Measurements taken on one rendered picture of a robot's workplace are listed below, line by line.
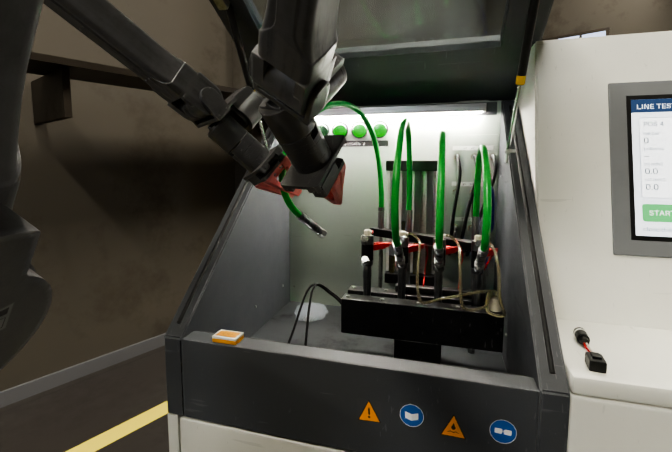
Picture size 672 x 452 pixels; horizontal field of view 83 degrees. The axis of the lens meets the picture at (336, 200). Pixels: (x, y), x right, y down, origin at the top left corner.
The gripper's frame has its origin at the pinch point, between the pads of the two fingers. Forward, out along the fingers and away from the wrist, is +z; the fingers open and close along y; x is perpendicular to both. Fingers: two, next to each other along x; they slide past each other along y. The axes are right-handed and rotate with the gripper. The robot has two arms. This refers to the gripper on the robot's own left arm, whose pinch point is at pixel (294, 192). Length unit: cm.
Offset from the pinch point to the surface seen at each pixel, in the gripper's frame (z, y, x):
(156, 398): 49, 171, 73
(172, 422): 12, 16, 47
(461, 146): 31, 0, -44
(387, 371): 25.9, -17.8, 20.3
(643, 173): 44, -38, -36
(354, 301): 26.6, 2.8, 8.9
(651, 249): 53, -38, -24
